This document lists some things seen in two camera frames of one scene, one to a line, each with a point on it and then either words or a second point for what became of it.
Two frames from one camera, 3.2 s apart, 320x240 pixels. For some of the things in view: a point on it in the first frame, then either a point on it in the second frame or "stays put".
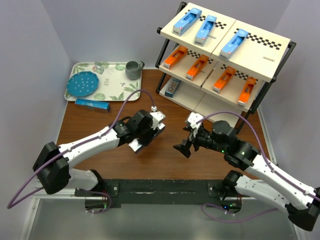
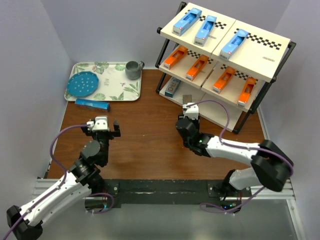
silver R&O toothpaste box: [172, 86] stays put
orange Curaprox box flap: [224, 79] stays put
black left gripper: [152, 133] to [115, 133]
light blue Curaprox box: [233, 44] stays put
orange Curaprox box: [197, 67] stays put
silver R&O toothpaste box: [135, 145] to [187, 98]
